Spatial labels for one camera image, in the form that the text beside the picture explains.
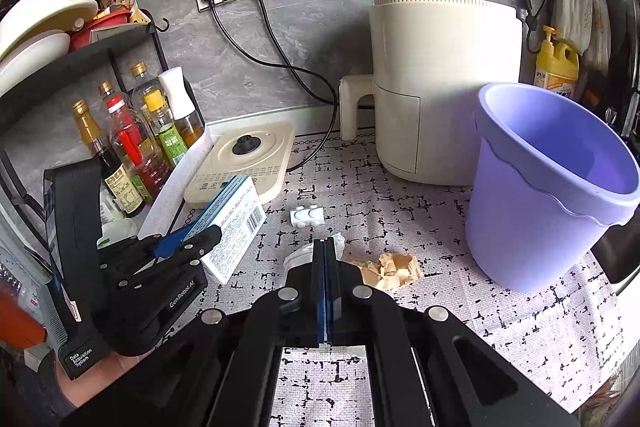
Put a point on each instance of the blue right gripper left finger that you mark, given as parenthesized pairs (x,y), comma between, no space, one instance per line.
(318,289)

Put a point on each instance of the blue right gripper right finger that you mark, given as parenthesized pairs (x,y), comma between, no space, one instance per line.
(332,291)

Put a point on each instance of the white plastic blister pack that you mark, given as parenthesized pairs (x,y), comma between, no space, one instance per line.
(310,216)

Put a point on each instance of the small brown paper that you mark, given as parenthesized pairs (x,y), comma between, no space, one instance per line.
(390,272)

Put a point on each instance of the light blue carton box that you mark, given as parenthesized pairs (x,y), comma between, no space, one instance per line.
(236,212)

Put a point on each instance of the white tissue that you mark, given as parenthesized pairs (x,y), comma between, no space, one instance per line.
(304,255)

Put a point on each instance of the person left hand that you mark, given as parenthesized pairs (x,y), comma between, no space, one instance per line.
(83,388)

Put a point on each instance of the white plastic container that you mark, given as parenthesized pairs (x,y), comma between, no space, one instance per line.
(116,231)

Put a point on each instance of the dark soy sauce bottle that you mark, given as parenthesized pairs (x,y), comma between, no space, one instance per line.
(113,171)

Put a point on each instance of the cream induction cooker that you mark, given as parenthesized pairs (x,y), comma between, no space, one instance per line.
(259,152)

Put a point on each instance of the red cap oil bottle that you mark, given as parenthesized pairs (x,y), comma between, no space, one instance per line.
(135,144)

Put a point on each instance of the yellow cap green label bottle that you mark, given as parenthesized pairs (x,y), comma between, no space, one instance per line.
(164,125)

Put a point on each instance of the gold cap clear bottle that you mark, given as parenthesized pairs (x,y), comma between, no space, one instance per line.
(144,82)

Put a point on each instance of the white top oil dispenser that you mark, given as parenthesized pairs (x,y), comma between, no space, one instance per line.
(187,120)

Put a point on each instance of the cream air fryer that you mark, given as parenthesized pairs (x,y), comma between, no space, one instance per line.
(430,59)

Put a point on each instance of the purple plastic bucket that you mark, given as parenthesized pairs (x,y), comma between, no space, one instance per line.
(551,179)

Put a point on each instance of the white patterned table mat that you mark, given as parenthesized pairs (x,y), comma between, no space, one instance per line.
(569,338)

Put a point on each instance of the black condiment shelf rack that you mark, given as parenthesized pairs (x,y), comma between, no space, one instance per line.
(37,88)

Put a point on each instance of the red bowl on shelf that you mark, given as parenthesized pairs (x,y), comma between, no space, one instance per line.
(106,19)

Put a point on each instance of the white stacked bowls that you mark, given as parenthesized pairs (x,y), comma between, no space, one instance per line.
(35,33)

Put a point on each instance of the yellow detergent bottle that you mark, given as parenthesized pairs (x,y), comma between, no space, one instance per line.
(557,65)

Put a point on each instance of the hanging white bags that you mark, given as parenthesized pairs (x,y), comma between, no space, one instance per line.
(585,25)

